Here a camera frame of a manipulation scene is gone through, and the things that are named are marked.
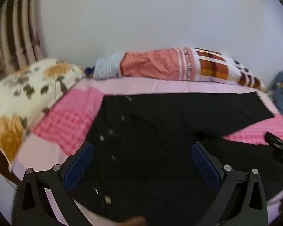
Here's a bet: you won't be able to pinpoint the striped floral curtain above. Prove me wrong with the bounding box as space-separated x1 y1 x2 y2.
0 0 44 80

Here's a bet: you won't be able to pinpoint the rolled orange plaid quilt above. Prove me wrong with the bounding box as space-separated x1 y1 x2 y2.
93 47 266 91

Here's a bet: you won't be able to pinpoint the black pants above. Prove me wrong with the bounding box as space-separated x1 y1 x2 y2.
69 91 283 225

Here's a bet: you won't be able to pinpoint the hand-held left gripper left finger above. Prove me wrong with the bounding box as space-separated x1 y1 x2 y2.
12 142 95 226

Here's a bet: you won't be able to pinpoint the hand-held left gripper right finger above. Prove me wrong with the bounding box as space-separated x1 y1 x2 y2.
191 142 269 226

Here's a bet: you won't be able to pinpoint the floral pillow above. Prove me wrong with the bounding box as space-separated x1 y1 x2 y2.
0 58 85 172

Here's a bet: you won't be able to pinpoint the dark blue cloth item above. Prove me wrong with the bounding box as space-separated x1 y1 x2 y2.
84 67 95 79

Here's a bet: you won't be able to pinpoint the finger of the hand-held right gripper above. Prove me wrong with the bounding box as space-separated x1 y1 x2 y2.
265 132 283 164

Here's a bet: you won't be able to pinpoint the pink checked bed sheet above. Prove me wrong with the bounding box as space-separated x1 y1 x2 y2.
11 76 283 226

